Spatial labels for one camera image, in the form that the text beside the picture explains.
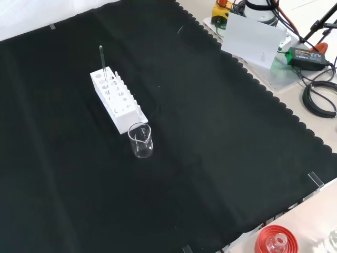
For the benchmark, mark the clear glass rod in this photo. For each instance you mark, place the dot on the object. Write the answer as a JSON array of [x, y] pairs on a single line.
[[102, 60]]

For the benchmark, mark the white test tube rack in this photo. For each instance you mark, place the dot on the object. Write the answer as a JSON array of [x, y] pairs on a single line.
[[123, 118]]

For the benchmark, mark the black cloth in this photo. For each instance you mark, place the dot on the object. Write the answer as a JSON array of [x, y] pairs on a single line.
[[184, 131]]

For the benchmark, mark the small clear glass beaker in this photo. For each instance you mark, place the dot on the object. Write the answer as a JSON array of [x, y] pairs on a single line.
[[137, 150]]

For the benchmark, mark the pale board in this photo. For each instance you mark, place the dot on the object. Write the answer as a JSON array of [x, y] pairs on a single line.
[[250, 39]]

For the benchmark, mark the yellow stop button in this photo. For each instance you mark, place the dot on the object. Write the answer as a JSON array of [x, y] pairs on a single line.
[[219, 13]]

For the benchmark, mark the red ribbed funnel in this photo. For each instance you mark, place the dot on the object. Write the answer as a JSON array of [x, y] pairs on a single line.
[[263, 237]]

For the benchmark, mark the black power adapter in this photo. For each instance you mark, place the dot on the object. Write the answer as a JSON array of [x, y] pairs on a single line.
[[306, 58]]

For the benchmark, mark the small clear glass bottle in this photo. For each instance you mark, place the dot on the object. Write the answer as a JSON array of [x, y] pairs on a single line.
[[280, 239]]

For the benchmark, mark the orange clamp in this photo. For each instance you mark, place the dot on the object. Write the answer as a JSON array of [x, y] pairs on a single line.
[[322, 47]]

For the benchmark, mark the black tripod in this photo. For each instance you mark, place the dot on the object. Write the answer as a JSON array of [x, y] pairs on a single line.
[[316, 26]]

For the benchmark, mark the clear glass ware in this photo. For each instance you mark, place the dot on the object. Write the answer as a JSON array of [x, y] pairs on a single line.
[[333, 239]]

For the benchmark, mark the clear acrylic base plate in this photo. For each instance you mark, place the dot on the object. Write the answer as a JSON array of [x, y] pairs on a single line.
[[284, 76]]

